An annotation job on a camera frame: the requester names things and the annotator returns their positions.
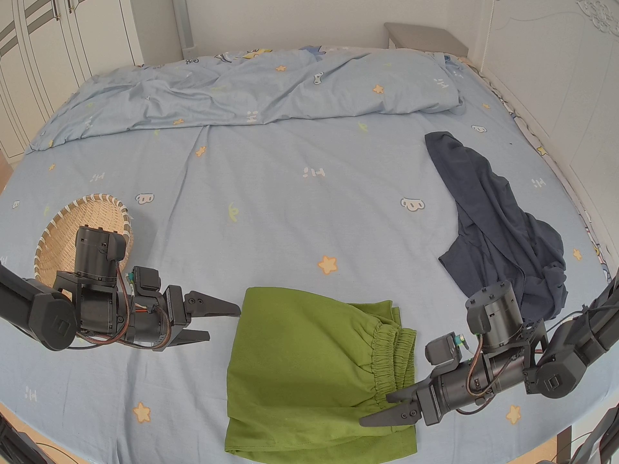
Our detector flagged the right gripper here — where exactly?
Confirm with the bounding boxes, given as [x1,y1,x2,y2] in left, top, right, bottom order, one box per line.
[359,356,492,428]

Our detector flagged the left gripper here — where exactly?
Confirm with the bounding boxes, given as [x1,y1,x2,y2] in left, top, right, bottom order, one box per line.
[123,285,241,353]

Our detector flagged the green shorts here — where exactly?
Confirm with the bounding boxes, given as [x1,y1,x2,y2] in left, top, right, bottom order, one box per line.
[223,286,418,464]

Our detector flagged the bed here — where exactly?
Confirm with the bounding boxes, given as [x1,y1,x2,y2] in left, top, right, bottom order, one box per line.
[0,0,619,459]

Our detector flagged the round woven basket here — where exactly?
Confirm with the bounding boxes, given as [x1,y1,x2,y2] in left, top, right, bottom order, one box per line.
[35,193,134,290]

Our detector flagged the dark blue garment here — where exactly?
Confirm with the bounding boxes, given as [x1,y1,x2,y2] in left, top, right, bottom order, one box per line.
[425,131,569,321]

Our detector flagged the pale blue quilt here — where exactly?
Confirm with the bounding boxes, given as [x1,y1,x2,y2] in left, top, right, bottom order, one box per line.
[26,46,468,154]

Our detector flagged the white wardrobe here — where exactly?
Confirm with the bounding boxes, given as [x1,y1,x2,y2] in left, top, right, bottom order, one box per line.
[0,0,146,161]

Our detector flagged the grey bedside table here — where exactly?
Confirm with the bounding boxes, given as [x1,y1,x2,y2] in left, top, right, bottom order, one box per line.
[384,22,470,60]

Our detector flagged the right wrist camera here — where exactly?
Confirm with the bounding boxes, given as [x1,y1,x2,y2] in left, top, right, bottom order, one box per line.
[425,333,468,374]

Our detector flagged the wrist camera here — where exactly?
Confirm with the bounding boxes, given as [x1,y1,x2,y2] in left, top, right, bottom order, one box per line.
[425,333,468,374]
[127,267,162,308]

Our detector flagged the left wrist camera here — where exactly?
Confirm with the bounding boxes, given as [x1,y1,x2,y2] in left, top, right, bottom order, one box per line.
[127,267,162,308]

